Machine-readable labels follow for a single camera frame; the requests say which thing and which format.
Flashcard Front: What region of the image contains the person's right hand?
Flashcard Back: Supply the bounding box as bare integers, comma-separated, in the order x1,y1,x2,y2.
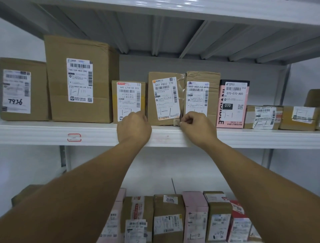
179,111,220,150

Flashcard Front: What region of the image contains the person's left hand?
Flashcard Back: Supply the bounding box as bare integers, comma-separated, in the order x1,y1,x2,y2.
117,111,152,147

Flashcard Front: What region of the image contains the pink black lettered box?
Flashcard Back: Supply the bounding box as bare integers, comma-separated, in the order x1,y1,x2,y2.
216,79,250,129

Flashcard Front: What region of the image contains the small parcel yellow tape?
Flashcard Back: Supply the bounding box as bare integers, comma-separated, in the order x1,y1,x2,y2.
112,80,146,124

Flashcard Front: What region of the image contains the taped brown parcel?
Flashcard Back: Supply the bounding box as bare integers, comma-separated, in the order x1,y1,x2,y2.
244,105,284,130

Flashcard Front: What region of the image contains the pink box wrinkled label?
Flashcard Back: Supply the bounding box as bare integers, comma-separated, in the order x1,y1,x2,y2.
182,191,209,243

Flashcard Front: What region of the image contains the red-taped parcel marked 1-2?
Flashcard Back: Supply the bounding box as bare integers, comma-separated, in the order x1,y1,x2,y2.
121,196,155,243

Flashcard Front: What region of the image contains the brown box labelled 2490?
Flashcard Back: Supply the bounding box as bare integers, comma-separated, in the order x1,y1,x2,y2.
203,191,233,242

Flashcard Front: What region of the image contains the brown parcel 1012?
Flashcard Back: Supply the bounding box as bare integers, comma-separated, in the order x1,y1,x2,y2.
153,194,186,243

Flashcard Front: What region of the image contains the small red box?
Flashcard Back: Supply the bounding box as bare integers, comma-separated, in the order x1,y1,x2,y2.
226,200,253,243

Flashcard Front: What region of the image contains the yellow taped parcel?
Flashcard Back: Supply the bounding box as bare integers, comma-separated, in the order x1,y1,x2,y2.
279,105,320,131

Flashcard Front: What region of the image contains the white metal shelf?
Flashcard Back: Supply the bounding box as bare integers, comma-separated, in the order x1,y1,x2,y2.
0,0,320,243

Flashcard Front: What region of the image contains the tape-wrapped brown parcel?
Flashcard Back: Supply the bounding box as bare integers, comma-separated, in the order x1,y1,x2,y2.
304,89,320,131

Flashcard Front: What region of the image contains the person's right forearm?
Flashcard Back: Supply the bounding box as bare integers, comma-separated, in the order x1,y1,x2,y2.
202,140,320,243

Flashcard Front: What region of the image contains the person's left forearm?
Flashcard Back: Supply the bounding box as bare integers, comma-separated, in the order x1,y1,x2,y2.
0,140,148,243

